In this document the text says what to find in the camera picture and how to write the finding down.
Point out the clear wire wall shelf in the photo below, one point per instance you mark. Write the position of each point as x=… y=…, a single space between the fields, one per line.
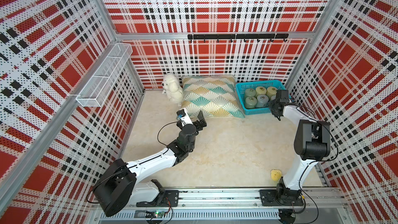
x=99 y=86

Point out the white plush toy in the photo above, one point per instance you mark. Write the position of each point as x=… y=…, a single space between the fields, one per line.
x=172 y=89

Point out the fan-patterned cushion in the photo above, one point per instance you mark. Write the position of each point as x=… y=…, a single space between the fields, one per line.
x=213 y=96

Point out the pale yellow tea canister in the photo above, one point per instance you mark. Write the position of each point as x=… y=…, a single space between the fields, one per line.
x=271 y=91

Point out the teal plastic basket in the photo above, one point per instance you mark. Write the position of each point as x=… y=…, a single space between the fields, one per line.
x=240 y=89

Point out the green circuit board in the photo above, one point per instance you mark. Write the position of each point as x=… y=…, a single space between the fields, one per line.
x=155 y=214

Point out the metal base rail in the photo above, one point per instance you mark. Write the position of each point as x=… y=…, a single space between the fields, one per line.
x=323 y=205

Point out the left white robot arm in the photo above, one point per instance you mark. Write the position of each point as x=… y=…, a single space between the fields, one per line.
x=122 y=185

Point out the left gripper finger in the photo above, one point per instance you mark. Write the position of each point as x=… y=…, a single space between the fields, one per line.
x=181 y=113
x=201 y=117

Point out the olive green tea canister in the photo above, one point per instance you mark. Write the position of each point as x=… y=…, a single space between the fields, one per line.
x=250 y=102

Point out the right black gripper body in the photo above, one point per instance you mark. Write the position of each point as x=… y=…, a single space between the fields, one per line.
x=272 y=106

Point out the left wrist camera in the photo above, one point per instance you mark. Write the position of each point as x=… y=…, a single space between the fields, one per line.
x=181 y=122

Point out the yellow-green tea canister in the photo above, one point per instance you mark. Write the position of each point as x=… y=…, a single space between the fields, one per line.
x=261 y=91

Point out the black wall hook rail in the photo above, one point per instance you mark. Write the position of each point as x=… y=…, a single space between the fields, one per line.
x=270 y=36

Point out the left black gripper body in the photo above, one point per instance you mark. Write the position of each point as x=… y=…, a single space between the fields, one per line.
x=198 y=126

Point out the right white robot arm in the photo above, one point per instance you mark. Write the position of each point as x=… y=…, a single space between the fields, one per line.
x=312 y=144

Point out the yellow sponge toy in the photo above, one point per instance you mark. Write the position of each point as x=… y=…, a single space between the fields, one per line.
x=276 y=174

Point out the dark green tea canister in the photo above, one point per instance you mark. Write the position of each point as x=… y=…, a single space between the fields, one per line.
x=250 y=92

